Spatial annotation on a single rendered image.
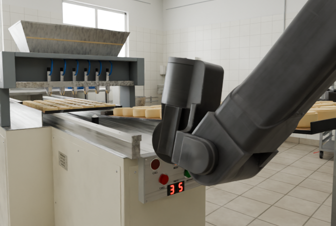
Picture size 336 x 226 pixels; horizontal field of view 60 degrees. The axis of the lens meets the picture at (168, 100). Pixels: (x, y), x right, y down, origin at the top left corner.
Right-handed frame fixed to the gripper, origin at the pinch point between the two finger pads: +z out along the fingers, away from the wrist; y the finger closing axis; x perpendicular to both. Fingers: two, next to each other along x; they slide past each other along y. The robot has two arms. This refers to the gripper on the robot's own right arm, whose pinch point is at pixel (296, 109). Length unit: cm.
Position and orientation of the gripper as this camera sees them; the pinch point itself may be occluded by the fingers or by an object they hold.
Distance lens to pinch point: 83.4
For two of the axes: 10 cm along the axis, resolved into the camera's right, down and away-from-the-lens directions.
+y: -0.2, -10.0, -0.4
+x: -1.5, 0.4, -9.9
